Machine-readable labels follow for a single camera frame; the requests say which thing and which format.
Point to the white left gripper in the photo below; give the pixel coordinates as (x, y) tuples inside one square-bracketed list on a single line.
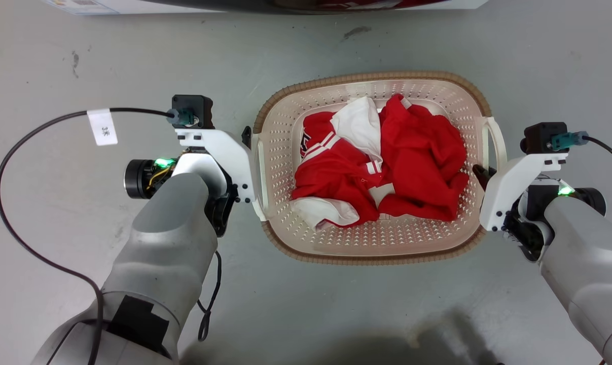
[(232, 157)]

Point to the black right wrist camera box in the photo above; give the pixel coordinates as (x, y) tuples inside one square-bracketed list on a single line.
[(541, 137)]

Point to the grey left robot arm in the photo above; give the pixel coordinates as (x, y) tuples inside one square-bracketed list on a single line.
[(158, 253)]

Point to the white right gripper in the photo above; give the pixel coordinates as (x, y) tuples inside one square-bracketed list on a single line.
[(506, 195)]

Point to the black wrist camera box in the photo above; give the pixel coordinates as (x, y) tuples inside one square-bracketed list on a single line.
[(196, 109), (541, 137)]

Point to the white garment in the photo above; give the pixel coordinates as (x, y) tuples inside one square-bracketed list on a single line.
[(357, 124)]

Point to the red garment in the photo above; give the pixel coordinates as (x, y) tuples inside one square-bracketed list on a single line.
[(422, 152)]

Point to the beige plastic laundry basket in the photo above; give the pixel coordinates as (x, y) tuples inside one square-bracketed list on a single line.
[(366, 243)]

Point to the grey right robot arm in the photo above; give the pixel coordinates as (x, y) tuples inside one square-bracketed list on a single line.
[(584, 263)]

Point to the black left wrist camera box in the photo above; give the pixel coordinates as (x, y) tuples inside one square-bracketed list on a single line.
[(196, 109)]

